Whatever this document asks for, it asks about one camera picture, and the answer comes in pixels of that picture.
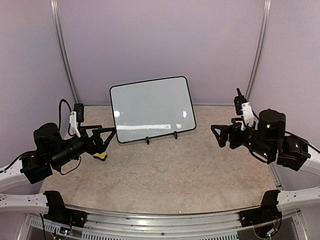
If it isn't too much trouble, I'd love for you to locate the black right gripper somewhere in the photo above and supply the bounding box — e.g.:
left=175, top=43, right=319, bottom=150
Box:
left=211, top=117, right=276, bottom=161

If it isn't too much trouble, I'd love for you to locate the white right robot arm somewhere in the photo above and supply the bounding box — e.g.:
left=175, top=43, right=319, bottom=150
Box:
left=79, top=106, right=316, bottom=214

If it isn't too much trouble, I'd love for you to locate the aluminium front rail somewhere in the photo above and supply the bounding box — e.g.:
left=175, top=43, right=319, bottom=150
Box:
left=17, top=197, right=308, bottom=240

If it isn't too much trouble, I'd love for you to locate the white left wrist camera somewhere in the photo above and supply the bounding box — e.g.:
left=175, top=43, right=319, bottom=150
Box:
left=68, top=103, right=84, bottom=138

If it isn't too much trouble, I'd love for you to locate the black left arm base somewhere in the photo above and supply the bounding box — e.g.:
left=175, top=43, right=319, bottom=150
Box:
left=40, top=190, right=88, bottom=231

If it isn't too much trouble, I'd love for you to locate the black left camera cable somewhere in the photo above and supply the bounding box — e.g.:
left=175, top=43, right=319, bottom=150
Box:
left=57, top=98, right=75, bottom=137

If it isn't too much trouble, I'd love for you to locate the aluminium corner post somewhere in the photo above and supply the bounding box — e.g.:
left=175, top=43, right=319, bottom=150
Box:
left=245, top=0, right=272, bottom=100
left=49, top=0, right=82, bottom=104

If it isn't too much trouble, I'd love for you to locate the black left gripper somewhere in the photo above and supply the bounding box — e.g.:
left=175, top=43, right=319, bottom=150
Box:
left=51, top=125, right=117, bottom=169

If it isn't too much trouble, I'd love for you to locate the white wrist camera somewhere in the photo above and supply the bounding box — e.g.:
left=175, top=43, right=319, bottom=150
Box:
left=68, top=103, right=84, bottom=138
left=233, top=88, right=255, bottom=131

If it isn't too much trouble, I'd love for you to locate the white whiteboard with black frame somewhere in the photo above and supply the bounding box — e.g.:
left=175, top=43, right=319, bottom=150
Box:
left=109, top=76, right=197, bottom=144

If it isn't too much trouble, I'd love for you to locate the yellow black whiteboard eraser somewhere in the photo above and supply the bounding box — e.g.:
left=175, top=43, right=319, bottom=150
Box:
left=93, top=152, right=108, bottom=162

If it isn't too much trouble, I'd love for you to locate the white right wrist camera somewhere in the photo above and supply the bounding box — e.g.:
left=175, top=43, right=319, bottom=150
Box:
left=233, top=88, right=255, bottom=131

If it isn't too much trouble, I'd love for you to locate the aluminium corner post left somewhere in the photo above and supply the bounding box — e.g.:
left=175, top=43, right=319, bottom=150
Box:
left=49, top=0, right=82, bottom=104

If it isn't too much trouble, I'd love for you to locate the aluminium corner post right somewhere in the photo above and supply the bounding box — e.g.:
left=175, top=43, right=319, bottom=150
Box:
left=245, top=0, right=272, bottom=100

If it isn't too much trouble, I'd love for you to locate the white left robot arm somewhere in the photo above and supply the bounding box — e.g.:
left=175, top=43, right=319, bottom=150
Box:
left=0, top=122, right=116, bottom=223

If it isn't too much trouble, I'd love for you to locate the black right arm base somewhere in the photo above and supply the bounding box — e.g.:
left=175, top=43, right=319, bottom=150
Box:
left=238, top=189, right=283, bottom=240

